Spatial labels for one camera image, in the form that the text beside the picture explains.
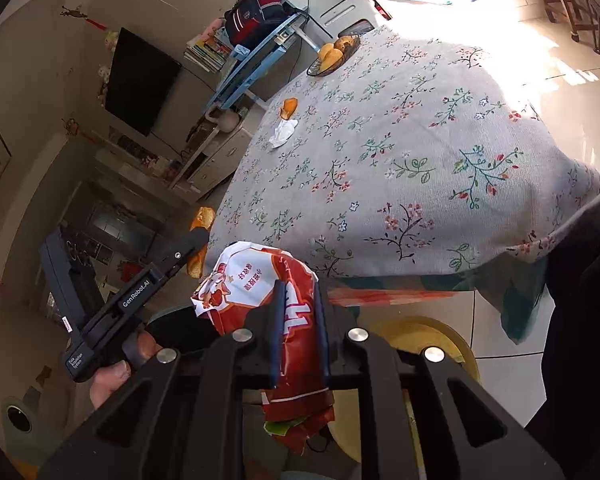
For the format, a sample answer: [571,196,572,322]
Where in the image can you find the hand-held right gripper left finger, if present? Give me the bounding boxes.
[40,280,287,480]

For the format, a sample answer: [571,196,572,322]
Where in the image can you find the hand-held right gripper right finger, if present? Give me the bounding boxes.
[312,282,566,480]

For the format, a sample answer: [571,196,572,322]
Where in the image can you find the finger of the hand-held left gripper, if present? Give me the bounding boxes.
[150,227,211,281]

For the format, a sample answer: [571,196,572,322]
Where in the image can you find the red white snack bag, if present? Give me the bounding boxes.
[190,241,336,456]

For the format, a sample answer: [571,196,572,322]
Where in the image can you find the yellow plastic bucket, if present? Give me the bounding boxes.
[325,315,481,461]

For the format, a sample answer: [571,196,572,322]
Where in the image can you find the person's left hand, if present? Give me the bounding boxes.
[89,331,165,411]

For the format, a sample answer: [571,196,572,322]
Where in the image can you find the white television cabinet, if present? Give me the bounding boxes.
[172,120,253,193]

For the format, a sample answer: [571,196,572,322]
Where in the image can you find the pink ceramic jug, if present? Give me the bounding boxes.
[204,108,241,133]

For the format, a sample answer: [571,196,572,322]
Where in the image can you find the white crumpled tissue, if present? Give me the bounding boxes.
[268,119,300,149]

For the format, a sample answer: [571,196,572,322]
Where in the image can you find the black television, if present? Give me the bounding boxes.
[104,27,183,137]

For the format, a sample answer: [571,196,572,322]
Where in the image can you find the blue desk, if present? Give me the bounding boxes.
[205,10,311,113]

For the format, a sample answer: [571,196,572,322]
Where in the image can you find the stack of books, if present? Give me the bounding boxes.
[184,30,233,73]

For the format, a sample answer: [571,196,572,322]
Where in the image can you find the teal red undercloth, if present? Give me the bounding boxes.
[325,255,551,346]

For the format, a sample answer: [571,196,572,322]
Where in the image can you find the grey floral tablecloth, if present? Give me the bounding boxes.
[205,25,600,278]

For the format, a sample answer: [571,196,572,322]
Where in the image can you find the dark fruit bowl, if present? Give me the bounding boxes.
[306,34,362,77]

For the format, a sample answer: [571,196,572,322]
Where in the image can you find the dark blue backpack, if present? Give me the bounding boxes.
[223,0,301,51]

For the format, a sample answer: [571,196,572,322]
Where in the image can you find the red hanging ornament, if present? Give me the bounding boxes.
[60,5,108,33]

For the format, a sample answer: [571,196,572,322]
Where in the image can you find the person's dark clothing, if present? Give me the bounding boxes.
[525,172,600,480]

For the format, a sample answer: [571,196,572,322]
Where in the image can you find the white air purifier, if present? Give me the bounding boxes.
[320,0,396,36]

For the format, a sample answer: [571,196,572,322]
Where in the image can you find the black folding stand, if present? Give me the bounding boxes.
[570,0,600,56]

